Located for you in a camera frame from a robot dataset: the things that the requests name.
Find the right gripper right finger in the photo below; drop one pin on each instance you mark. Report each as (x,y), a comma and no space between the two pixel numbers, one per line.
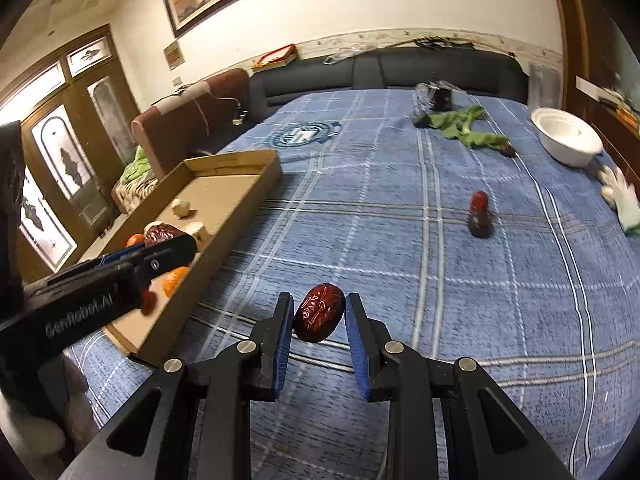
(487,436)

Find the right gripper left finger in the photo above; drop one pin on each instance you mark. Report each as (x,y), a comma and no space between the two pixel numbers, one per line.
(194,420)

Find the orange tangerine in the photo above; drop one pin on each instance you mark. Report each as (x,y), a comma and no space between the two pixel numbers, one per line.
(172,279)

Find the large wrinkled red date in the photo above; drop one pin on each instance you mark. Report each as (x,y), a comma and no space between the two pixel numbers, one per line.
(319,313)

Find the white sugarcane piece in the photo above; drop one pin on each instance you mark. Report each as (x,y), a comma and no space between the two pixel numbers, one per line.
(180,208)

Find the white sugarcane slice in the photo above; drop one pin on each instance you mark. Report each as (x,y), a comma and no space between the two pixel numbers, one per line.
(199,232)

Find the small red date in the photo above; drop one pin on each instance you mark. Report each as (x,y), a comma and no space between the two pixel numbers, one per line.
(479,202)

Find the red fruit in box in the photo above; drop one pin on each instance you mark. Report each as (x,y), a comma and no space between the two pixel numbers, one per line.
(148,302)

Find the orange fruit in box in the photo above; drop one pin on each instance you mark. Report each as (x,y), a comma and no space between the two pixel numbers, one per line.
(135,239)

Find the blue checked tablecloth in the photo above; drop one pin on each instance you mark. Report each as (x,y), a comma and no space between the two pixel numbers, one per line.
(549,305)

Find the green cloth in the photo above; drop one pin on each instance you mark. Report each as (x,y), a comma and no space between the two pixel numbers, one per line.
(139,166)

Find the dark purple plum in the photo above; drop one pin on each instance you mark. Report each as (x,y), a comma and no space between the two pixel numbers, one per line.
(480,224)

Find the cardboard box tray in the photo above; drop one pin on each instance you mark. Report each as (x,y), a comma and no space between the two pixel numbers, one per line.
(211,198)

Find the wooden door with glass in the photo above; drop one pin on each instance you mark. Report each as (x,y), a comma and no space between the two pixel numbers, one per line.
(75,109)

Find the brown armchair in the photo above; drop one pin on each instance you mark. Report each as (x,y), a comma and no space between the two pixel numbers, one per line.
(169,128)

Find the dark date by vegetable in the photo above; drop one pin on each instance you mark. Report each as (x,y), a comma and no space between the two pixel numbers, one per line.
(507,149)

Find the white work glove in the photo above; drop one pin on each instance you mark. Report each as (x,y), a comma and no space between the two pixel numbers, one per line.
(621,196)

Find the green leafy vegetable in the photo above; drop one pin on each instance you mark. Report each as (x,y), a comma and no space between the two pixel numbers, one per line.
(458,125)

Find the small black adapter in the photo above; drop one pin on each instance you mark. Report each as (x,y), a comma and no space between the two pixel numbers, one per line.
(422,121)

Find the white bowl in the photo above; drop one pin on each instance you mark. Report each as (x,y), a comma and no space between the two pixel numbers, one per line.
(566,137)

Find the black electronic device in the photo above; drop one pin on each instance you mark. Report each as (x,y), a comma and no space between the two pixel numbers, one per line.
(435,96)

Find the dark blue sofa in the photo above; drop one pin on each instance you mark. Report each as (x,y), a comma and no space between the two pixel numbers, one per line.
(479,72)

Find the red book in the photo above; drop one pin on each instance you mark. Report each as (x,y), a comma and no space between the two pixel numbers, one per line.
(276,58)

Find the wooden sideboard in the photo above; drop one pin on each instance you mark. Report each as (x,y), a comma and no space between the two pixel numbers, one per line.
(601,51)

